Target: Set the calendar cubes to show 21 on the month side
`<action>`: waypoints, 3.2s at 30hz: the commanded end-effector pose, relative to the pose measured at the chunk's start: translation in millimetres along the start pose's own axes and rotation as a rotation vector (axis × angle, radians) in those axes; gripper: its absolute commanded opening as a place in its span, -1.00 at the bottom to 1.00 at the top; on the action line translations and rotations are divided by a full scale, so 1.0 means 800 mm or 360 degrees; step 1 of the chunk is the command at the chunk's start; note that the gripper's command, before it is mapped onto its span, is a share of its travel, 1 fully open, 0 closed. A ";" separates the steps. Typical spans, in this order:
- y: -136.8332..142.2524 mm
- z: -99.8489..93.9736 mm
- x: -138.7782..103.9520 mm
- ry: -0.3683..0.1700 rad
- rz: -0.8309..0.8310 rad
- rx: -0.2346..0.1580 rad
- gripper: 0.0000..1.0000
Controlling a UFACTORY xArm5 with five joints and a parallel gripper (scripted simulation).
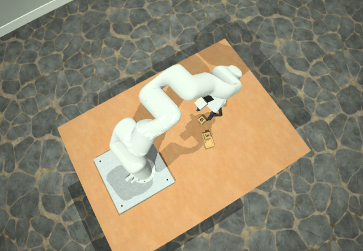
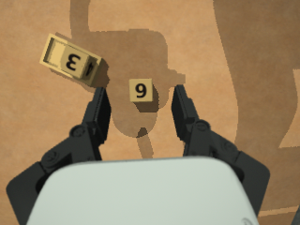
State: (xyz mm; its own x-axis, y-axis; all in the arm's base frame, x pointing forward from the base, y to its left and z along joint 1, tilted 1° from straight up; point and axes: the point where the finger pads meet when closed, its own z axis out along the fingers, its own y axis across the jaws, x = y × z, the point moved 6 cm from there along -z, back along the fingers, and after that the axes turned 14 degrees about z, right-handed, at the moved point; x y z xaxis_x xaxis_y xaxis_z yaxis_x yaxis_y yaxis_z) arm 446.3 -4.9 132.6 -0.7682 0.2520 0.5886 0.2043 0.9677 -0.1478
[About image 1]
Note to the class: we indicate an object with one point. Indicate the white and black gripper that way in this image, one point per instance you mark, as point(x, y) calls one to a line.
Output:
point(215, 106)

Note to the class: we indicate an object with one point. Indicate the tan wooden calendar tray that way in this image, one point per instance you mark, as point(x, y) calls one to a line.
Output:
point(208, 143)

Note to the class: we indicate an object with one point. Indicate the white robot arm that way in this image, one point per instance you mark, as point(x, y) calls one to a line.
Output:
point(130, 147)

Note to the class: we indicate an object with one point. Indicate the tan wooden number cube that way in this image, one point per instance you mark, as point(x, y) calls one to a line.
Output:
point(201, 120)
point(207, 136)

